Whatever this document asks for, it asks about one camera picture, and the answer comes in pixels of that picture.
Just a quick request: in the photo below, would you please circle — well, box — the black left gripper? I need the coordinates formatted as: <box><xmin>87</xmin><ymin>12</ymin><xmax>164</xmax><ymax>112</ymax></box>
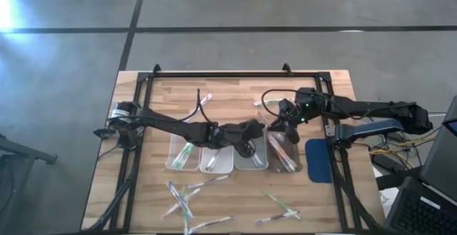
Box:
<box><xmin>213</xmin><ymin>118</ymin><xmax>267</xmax><ymax>159</ymax></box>

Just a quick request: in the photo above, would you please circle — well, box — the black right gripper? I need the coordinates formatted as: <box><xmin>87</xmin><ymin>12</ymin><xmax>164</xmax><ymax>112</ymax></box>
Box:
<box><xmin>268</xmin><ymin>87</ymin><xmax>324</xmax><ymax>145</ymax></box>

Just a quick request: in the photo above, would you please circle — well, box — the purple toothbrush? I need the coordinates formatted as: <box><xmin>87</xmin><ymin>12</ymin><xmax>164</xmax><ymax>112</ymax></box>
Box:
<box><xmin>256</xmin><ymin>109</ymin><xmax>271</xmax><ymax>126</ymax></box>
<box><xmin>253</xmin><ymin>209</ymin><xmax>301</xmax><ymax>226</ymax></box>
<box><xmin>187</xmin><ymin>174</ymin><xmax>230</xmax><ymax>190</ymax></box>
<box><xmin>186</xmin><ymin>216</ymin><xmax>233</xmax><ymax>235</ymax></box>
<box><xmin>206</xmin><ymin>152</ymin><xmax>222</xmax><ymax>172</ymax></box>
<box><xmin>207</xmin><ymin>151</ymin><xmax>225</xmax><ymax>171</ymax></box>

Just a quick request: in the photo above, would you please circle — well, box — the blue toothbrush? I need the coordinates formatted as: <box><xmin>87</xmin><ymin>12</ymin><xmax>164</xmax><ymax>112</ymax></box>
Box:
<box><xmin>251</xmin><ymin>152</ymin><xmax>266</xmax><ymax>170</ymax></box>
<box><xmin>166</xmin><ymin>179</ymin><xmax>195</xmax><ymax>219</ymax></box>

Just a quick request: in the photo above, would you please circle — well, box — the pile of toothbrushes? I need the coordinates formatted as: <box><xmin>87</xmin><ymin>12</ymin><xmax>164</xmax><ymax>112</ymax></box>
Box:
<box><xmin>184</xmin><ymin>92</ymin><xmax>214</xmax><ymax>124</ymax></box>

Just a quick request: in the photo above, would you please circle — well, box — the grey plastic bin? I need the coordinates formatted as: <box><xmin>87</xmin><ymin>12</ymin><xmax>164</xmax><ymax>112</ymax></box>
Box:
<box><xmin>233</xmin><ymin>124</ymin><xmax>269</xmax><ymax>171</ymax></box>

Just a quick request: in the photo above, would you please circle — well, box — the smoky brown plastic bin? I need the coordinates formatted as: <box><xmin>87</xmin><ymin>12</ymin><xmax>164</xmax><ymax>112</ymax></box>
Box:
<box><xmin>265</xmin><ymin>124</ymin><xmax>304</xmax><ymax>174</ymax></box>

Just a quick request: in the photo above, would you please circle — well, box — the white plastic bin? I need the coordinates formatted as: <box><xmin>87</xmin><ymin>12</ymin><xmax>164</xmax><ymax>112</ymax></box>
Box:
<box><xmin>199</xmin><ymin>145</ymin><xmax>236</xmax><ymax>174</ymax></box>

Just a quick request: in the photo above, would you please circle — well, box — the blue mat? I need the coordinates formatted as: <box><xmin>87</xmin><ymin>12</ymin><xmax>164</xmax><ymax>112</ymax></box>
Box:
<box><xmin>304</xmin><ymin>137</ymin><xmax>335</xmax><ymax>184</ymax></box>

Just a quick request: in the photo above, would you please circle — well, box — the clear plastic bin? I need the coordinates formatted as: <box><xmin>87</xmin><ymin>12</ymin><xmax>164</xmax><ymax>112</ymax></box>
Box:
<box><xmin>165</xmin><ymin>124</ymin><xmax>204</xmax><ymax>173</ymax></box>

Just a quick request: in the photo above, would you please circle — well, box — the black power brick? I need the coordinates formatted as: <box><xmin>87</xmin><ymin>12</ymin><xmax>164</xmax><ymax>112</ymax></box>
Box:
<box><xmin>372</xmin><ymin>154</ymin><xmax>396</xmax><ymax>174</ymax></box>

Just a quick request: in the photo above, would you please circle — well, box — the white paper sheet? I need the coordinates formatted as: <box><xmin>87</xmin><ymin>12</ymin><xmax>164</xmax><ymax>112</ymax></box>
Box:
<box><xmin>378</xmin><ymin>188</ymin><xmax>401</xmax><ymax>208</ymax></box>

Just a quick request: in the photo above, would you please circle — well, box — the dark grey monitor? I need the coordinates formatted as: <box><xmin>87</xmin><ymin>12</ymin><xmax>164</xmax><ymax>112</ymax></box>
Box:
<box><xmin>419</xmin><ymin>95</ymin><xmax>457</xmax><ymax>195</ymax></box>

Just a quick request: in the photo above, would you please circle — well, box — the black laptop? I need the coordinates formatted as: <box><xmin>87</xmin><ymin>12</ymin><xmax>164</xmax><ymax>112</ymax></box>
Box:
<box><xmin>383</xmin><ymin>176</ymin><xmax>457</xmax><ymax>235</ymax></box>

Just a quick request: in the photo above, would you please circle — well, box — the black metal stand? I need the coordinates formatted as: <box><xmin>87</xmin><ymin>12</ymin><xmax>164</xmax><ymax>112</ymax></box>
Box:
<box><xmin>0</xmin><ymin>133</ymin><xmax>59</xmax><ymax>165</ymax></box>

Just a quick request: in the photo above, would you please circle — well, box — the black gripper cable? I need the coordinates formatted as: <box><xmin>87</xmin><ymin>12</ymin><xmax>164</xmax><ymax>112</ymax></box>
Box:
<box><xmin>261</xmin><ymin>87</ymin><xmax>300</xmax><ymax>117</ymax></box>

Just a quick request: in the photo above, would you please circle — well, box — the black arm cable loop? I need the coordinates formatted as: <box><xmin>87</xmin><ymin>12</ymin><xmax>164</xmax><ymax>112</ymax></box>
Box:
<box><xmin>196</xmin><ymin>88</ymin><xmax>219</xmax><ymax>126</ymax></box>

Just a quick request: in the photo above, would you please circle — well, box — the black aluminium table frame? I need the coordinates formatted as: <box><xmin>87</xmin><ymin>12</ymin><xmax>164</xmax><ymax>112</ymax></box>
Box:
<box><xmin>80</xmin><ymin>62</ymin><xmax>390</xmax><ymax>235</ymax></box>

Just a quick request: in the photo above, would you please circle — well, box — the yellow cable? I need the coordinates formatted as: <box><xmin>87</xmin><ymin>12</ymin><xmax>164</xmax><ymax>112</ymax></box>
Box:
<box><xmin>369</xmin><ymin>134</ymin><xmax>442</xmax><ymax>157</ymax></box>

